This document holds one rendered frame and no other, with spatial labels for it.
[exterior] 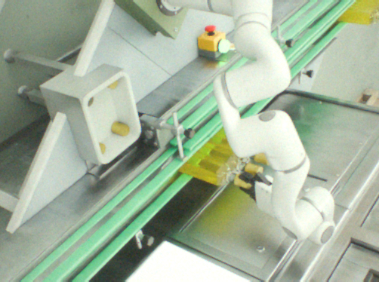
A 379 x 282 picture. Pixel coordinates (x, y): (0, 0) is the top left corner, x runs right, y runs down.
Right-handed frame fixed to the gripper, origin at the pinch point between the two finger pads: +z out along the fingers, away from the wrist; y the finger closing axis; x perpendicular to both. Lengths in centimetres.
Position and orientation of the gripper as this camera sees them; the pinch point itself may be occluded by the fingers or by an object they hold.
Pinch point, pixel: (247, 182)
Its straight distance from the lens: 150.5
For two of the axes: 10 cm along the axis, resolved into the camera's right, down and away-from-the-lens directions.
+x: -7.7, 4.6, -4.4
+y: -1.4, -7.9, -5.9
